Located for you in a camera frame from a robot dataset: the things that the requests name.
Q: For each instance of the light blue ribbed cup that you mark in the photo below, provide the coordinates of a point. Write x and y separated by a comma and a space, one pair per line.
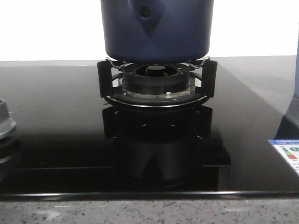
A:
296, 82

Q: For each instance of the black pot support grate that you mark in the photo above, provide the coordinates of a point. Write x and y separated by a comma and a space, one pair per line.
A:
200, 90

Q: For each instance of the dark blue pot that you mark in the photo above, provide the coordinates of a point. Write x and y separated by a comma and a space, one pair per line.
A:
157, 31

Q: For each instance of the black gas burner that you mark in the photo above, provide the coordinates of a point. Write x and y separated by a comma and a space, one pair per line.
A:
157, 78

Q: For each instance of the black glass gas cooktop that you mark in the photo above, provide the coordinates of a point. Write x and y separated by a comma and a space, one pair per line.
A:
69, 144

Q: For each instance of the silver cooktop control knob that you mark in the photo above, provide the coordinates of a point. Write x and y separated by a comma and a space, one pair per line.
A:
7, 124

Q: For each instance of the energy rating label sticker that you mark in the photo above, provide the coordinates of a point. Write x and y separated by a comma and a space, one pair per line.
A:
289, 150

